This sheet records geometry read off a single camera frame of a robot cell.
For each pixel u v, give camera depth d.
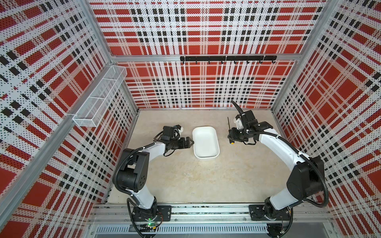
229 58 0.89
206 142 1.06
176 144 0.82
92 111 0.91
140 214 0.68
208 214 0.75
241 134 0.72
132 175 0.47
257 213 0.73
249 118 0.66
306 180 0.43
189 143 0.86
